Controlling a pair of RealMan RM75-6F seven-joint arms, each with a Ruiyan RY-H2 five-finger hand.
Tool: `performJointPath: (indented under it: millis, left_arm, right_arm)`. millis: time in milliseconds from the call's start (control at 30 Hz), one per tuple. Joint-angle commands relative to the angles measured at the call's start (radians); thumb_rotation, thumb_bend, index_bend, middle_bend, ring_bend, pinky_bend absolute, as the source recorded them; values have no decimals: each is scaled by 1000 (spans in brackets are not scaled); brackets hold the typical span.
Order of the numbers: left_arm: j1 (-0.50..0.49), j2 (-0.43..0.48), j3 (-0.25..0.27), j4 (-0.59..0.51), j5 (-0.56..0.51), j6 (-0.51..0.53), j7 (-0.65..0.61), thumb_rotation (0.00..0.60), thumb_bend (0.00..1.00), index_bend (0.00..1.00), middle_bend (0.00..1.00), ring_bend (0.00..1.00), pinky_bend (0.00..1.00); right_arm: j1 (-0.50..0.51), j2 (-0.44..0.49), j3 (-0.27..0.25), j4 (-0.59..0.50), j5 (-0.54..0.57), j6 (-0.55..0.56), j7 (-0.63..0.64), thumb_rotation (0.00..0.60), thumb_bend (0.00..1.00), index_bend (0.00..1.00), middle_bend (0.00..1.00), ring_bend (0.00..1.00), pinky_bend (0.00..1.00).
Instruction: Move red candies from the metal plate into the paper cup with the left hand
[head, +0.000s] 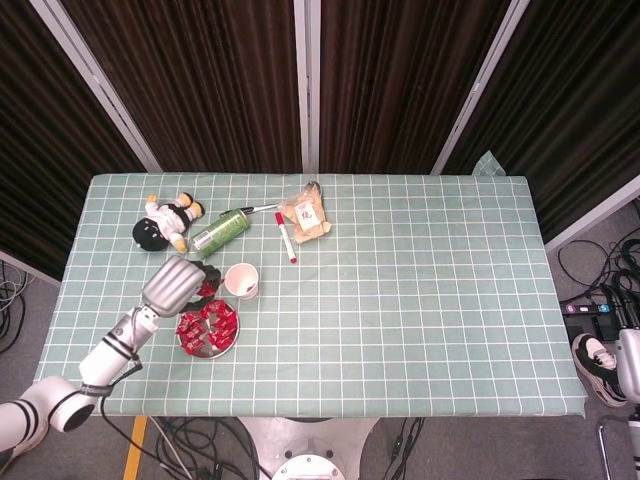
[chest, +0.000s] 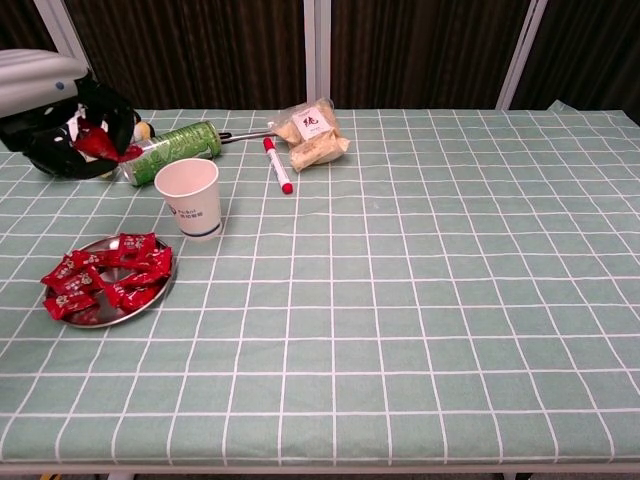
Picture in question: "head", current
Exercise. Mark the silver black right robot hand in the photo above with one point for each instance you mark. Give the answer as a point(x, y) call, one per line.
point(631, 365)

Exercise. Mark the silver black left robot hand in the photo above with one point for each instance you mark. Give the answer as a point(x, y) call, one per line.
point(172, 287)

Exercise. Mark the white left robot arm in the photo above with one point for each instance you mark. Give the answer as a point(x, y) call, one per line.
point(107, 357)

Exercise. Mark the white paper cup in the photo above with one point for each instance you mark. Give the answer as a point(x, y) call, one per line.
point(237, 277)

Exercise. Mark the silver metal plate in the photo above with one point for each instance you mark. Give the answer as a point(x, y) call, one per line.
point(210, 354)

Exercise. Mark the black white sneaker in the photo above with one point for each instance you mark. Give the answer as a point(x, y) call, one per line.
point(597, 370)

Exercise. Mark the black white plush doll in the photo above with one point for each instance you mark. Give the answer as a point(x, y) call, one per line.
point(167, 220)

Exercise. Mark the green bottle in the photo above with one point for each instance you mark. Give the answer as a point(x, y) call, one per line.
point(220, 231)

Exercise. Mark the black power strip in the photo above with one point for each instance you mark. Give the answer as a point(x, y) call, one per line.
point(582, 308)

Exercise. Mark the black silver pen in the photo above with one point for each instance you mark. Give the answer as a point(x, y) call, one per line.
point(262, 207)

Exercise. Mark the red white marker pen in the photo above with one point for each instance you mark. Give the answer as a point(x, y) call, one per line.
point(285, 235)

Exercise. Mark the clear bag of beige snacks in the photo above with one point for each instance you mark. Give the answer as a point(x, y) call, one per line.
point(305, 215)

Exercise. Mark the yellow floor tape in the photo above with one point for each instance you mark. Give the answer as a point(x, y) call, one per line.
point(135, 450)

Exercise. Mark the dark brown pleated partition panel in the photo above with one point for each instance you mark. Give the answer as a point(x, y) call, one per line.
point(575, 125)
point(50, 150)
point(400, 90)
point(200, 90)

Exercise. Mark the green white checked tablecloth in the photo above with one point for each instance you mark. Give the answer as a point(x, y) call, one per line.
point(400, 300)

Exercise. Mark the white partition base rail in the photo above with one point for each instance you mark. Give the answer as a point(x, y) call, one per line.
point(25, 267)
point(595, 214)

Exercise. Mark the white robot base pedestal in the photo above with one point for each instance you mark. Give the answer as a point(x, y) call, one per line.
point(310, 435)

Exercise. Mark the white partition frame post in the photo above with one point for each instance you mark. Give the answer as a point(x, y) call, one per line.
point(477, 87)
point(306, 85)
point(97, 82)

